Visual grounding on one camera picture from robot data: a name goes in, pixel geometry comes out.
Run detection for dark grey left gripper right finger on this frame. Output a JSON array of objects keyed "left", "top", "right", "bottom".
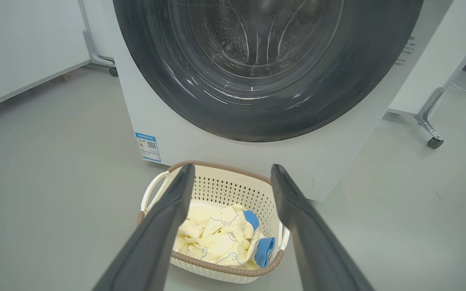
[{"left": 271, "top": 164, "right": 375, "bottom": 291}]

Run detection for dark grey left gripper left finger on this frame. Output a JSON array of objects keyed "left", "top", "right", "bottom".
[{"left": 91, "top": 163, "right": 196, "bottom": 291}]

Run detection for pale yellow garment blue cuffs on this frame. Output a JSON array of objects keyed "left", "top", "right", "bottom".
[{"left": 172, "top": 203, "right": 276, "bottom": 270}]

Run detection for black round glass washer door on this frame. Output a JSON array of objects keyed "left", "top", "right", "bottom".
[{"left": 113, "top": 0, "right": 424, "bottom": 143}]

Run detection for cream perforated laundry basket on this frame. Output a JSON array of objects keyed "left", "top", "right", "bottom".
[{"left": 137, "top": 160, "right": 290, "bottom": 284}]

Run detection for white front-load washing machine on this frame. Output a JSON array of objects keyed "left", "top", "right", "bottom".
[{"left": 112, "top": 0, "right": 454, "bottom": 202}]

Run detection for round filter cover flap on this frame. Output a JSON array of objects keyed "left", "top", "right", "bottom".
[{"left": 288, "top": 168, "right": 314, "bottom": 192}]

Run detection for blue energy label sticker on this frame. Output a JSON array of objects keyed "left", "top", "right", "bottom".
[{"left": 135, "top": 132, "right": 162, "bottom": 163}]

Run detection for perforated steel washer drum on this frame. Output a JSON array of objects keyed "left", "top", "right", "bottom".
[{"left": 168, "top": 0, "right": 343, "bottom": 99}]

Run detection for white rolling partition panel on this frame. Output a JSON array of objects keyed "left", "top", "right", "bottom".
[{"left": 387, "top": 0, "right": 466, "bottom": 149}]

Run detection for grey cart legs with casters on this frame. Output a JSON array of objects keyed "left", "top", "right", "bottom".
[{"left": 0, "top": 0, "right": 119, "bottom": 116}]

